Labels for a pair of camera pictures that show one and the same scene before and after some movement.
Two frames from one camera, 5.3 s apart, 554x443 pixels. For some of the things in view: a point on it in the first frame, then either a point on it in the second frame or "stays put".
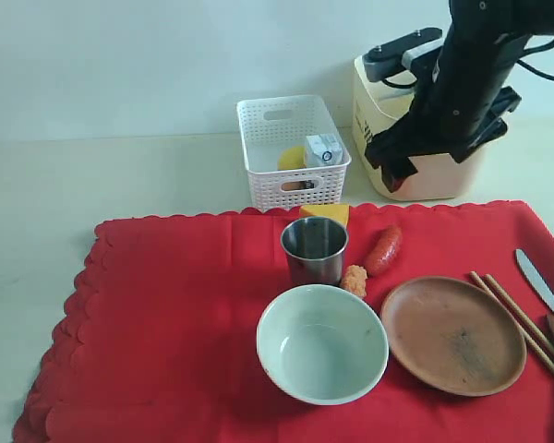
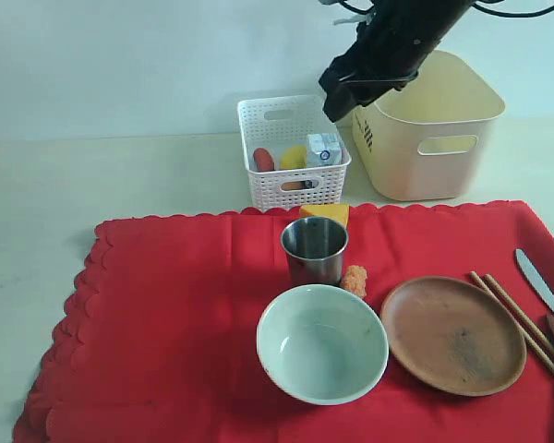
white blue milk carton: x=323 y=149 stays put
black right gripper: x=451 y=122 to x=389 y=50
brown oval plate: x=453 y=336 stays put
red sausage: x=384 y=250 to x=263 y=161
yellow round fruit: x=293 y=157 stays put
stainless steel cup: x=315 y=247 stays put
